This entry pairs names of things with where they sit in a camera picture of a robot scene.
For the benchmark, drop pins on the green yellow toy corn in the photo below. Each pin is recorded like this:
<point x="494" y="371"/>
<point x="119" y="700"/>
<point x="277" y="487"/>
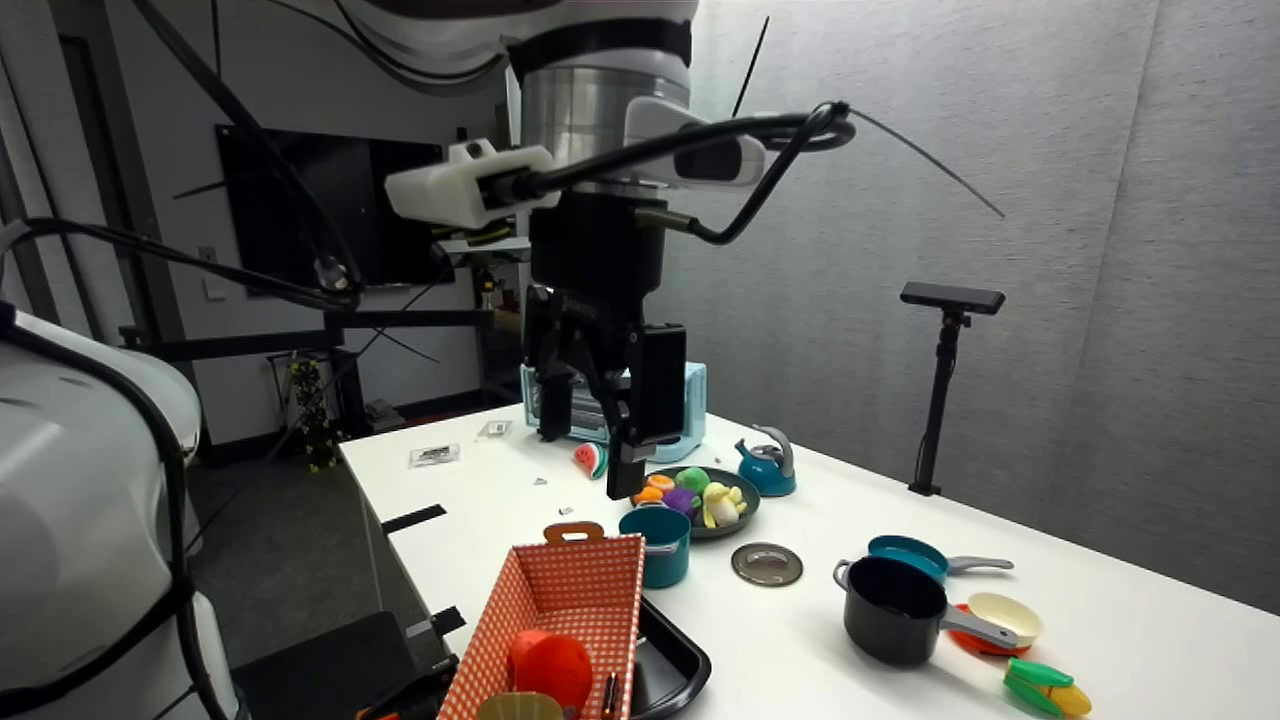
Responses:
<point x="1047" y="688"/>

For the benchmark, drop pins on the teal toy pot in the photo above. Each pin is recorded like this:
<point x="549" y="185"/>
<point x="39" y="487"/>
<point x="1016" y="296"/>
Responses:
<point x="667" y="542"/>

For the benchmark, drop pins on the orange checkered basket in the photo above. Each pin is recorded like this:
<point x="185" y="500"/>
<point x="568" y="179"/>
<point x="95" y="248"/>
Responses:
<point x="574" y="580"/>

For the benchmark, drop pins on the black baking tray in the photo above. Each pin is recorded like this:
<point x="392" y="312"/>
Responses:
<point x="670" y="671"/>

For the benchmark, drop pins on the black camera on stand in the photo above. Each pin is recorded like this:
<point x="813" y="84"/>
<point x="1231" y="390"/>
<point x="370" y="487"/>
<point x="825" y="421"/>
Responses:
<point x="957" y="309"/>

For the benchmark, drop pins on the black toy pot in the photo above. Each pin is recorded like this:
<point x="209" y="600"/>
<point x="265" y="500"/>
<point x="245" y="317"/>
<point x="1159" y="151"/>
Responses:
<point x="889" y="610"/>

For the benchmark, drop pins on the cream bowl on red saucer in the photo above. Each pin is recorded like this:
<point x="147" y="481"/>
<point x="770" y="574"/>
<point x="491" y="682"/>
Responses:
<point x="1011" y="614"/>

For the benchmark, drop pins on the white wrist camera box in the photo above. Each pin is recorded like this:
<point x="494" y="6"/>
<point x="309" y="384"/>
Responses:
<point x="469" y="185"/>

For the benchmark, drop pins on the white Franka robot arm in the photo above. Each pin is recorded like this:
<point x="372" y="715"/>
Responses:
<point x="98" y="605"/>

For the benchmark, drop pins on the grey round pot lid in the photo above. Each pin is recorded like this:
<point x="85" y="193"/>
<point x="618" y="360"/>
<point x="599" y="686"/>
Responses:
<point x="766" y="566"/>

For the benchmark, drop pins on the dark plate of toy food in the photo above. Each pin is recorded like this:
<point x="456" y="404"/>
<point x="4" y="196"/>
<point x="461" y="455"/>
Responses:
<point x="713" y="500"/>

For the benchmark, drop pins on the red toy tomato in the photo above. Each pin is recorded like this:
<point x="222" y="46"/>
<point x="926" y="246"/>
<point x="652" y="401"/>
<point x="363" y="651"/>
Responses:
<point x="555" y="664"/>

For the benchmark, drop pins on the teal toy frying pan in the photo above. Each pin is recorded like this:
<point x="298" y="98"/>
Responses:
<point x="928" y="556"/>

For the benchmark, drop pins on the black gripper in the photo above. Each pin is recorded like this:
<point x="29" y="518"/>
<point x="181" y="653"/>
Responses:
<point x="592" y="263"/>

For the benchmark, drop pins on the light blue toy toaster oven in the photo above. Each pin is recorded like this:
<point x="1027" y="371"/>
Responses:
<point x="589" y="416"/>

